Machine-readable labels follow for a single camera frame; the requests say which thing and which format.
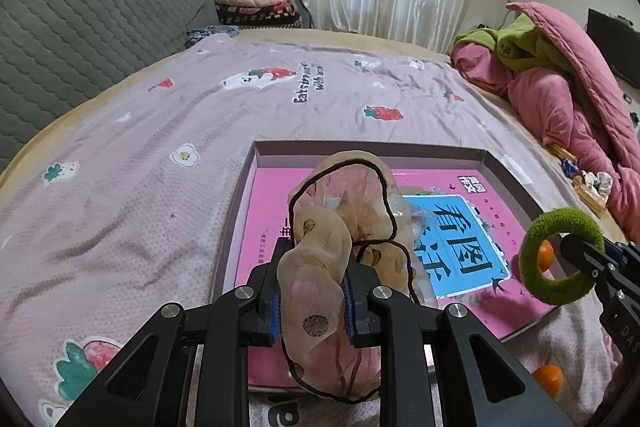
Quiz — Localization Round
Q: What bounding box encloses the grey cardboard box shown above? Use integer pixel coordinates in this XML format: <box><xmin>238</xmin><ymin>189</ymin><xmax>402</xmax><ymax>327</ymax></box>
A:
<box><xmin>212</xmin><ymin>139</ymin><xmax>563</xmax><ymax>395</ymax></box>

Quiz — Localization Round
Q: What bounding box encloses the yellow snack stick wrapper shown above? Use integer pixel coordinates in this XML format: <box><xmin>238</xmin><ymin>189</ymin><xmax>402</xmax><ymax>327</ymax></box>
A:
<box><xmin>572</xmin><ymin>177</ymin><xmax>608</xmax><ymax>214</ymax></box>

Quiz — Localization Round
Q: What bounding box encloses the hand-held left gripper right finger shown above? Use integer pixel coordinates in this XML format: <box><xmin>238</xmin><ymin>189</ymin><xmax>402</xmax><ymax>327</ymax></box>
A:
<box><xmin>340</xmin><ymin>257</ymin><xmax>576</xmax><ymax>427</ymax></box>

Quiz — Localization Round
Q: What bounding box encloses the black monitor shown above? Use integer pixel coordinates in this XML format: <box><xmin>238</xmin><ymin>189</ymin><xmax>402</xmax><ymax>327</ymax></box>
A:
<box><xmin>586</xmin><ymin>8</ymin><xmax>640</xmax><ymax>90</ymax></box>

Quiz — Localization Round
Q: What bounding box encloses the green blanket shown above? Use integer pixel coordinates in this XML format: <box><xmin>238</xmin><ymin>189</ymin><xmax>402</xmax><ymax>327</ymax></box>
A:
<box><xmin>452</xmin><ymin>12</ymin><xmax>591</xmax><ymax>80</ymax></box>

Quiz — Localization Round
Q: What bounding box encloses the green fuzzy scrunchie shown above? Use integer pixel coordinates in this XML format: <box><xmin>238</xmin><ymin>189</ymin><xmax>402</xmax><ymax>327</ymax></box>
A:
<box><xmin>518</xmin><ymin>208</ymin><xmax>606</xmax><ymax>306</ymax></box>

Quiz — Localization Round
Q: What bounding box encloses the orange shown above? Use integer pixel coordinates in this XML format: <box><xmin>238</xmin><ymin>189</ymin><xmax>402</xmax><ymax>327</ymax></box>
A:
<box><xmin>537</xmin><ymin>239</ymin><xmax>556</xmax><ymax>280</ymax></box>
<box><xmin>531</xmin><ymin>364</ymin><xmax>566</xmax><ymax>400</ymax></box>

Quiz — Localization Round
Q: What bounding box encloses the white crumpled wrapper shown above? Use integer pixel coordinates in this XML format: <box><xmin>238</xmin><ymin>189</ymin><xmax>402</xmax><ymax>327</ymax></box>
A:
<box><xmin>582</xmin><ymin>171</ymin><xmax>614</xmax><ymax>198</ymax></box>

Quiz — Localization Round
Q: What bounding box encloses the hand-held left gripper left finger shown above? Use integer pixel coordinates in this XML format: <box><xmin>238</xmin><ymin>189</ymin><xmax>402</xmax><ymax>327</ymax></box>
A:
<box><xmin>55</xmin><ymin>238</ymin><xmax>301</xmax><ymax>427</ymax></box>

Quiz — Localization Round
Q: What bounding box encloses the pink and blue book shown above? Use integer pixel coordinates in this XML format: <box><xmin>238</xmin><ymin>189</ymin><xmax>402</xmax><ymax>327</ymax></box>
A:
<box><xmin>247</xmin><ymin>167</ymin><xmax>551</xmax><ymax>390</ymax></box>

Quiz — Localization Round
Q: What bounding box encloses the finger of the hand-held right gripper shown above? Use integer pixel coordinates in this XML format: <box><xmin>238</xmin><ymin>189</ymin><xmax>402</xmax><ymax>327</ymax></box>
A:
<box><xmin>559</xmin><ymin>233</ymin><xmax>627</xmax><ymax>303</ymax></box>
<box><xmin>602</xmin><ymin>242</ymin><xmax>640</xmax><ymax>271</ymax></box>

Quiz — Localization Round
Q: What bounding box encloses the dark knitted cloth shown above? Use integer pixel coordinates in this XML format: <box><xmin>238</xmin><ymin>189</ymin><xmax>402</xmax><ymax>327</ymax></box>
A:
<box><xmin>185</xmin><ymin>24</ymin><xmax>242</xmax><ymax>51</ymax></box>

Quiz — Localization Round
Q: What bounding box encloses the beige sheer scrunchie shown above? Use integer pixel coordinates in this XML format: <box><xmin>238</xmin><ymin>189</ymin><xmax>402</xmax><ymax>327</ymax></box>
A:
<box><xmin>277</xmin><ymin>149</ymin><xmax>441</xmax><ymax>405</ymax></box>

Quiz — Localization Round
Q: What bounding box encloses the pink quilt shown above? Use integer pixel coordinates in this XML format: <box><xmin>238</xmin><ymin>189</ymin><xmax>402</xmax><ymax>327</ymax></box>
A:
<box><xmin>450</xmin><ymin>2</ymin><xmax>640</xmax><ymax>249</ymax></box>

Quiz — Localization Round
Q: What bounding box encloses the grey quilted headboard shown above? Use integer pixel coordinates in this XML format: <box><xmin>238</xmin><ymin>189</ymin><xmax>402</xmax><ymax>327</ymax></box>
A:
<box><xmin>0</xmin><ymin>0</ymin><xmax>221</xmax><ymax>178</ymax></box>

